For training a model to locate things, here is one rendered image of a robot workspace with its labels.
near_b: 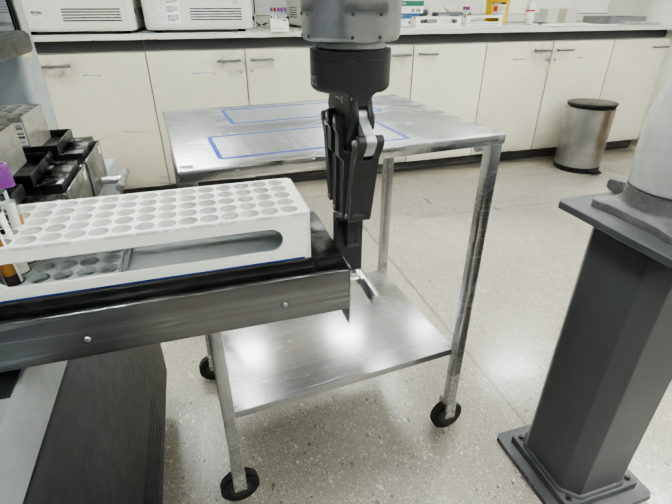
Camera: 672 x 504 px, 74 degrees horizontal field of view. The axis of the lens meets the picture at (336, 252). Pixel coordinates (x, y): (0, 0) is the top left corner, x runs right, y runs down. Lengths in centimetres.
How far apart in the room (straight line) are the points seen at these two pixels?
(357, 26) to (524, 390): 130
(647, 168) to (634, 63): 324
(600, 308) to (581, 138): 257
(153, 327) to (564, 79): 349
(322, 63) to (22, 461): 43
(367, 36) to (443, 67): 274
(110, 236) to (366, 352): 82
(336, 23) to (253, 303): 26
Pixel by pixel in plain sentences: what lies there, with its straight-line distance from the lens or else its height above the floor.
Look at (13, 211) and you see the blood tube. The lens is 48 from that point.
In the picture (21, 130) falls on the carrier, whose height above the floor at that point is 86.
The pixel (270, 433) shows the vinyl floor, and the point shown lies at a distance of 134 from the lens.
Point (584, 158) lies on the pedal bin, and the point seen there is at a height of 11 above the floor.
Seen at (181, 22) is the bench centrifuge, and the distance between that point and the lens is 273.
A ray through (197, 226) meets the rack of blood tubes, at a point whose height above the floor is 86.
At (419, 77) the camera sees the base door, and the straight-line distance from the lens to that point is 307.
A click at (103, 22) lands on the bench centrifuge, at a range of 274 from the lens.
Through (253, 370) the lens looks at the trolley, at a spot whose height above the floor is 28.
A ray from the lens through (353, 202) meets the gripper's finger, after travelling 44.
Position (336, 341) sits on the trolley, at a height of 28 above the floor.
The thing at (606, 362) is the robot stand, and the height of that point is 43.
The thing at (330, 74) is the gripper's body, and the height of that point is 98.
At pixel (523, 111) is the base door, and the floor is 37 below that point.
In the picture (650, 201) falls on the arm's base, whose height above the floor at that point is 75.
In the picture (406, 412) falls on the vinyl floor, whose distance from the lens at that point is 139.
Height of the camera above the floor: 104
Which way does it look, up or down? 29 degrees down
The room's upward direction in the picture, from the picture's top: straight up
